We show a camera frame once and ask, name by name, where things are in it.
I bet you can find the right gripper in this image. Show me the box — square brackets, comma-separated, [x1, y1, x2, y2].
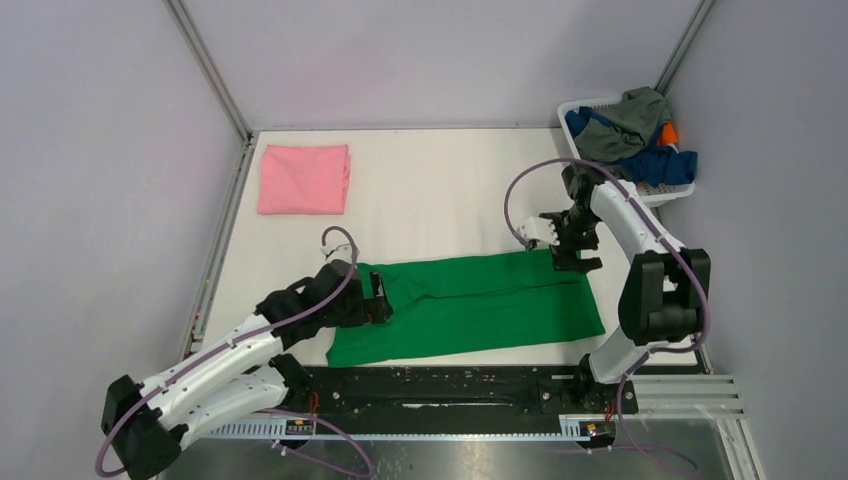
[540, 205, 603, 275]

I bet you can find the green t shirt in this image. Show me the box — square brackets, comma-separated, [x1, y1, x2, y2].
[326, 250, 606, 368]

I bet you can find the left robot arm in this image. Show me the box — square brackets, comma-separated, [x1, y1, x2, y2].
[95, 260, 393, 479]

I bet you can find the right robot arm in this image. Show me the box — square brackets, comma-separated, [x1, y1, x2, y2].
[540, 164, 711, 413]

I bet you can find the white plastic basket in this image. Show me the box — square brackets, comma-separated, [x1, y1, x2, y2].
[556, 94, 695, 208]

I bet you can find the blue t shirt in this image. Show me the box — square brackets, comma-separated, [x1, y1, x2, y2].
[593, 131, 698, 187]

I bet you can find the grey t shirt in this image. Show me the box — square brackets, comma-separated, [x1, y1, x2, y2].
[564, 86, 672, 163]

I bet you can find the folded pink t shirt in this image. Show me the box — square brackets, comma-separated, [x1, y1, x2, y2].
[257, 145, 351, 215]

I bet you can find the orange t shirt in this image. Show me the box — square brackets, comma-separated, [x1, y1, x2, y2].
[658, 122, 679, 146]

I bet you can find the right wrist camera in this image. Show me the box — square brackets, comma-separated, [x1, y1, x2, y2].
[517, 217, 560, 250]

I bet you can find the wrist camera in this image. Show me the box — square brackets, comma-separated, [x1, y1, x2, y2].
[517, 217, 560, 250]
[321, 243, 356, 263]

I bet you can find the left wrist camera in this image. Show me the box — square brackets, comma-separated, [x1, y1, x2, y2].
[321, 243, 356, 263]

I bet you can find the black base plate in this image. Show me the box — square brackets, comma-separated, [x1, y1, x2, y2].
[264, 362, 641, 439]

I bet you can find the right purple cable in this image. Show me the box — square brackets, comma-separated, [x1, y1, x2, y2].
[503, 157, 713, 478]

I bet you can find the purple cable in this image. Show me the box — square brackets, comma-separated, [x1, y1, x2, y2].
[503, 157, 713, 478]
[93, 225, 379, 480]

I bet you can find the white slotted cable duct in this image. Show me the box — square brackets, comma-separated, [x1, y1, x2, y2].
[201, 412, 617, 444]

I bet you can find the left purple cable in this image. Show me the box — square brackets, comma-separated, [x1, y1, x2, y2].
[93, 225, 379, 480]

